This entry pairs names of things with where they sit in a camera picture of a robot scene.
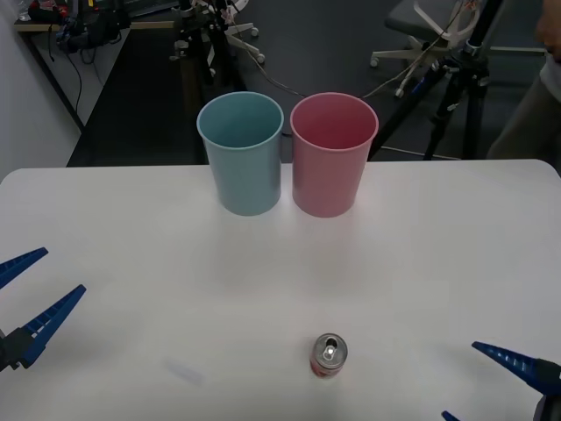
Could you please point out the person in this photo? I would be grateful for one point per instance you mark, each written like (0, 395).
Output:
(532, 127)

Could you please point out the red drink can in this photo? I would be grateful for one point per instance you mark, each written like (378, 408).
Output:
(328, 353)

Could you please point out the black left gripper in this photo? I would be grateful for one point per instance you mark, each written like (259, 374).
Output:
(6, 353)

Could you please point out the pale blue plastic bin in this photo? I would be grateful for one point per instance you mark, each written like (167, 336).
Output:
(245, 175)

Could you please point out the grey office chair white base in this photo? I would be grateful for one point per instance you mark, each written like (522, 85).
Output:
(407, 13)

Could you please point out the black tripod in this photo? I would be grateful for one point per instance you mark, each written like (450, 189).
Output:
(206, 52)
(475, 70)

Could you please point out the pink plastic bin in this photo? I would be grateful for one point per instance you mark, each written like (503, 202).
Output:
(328, 184)

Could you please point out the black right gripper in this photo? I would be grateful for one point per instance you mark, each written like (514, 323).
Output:
(550, 410)

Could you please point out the wood-edged desk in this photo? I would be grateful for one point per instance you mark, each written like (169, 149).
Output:
(57, 61)

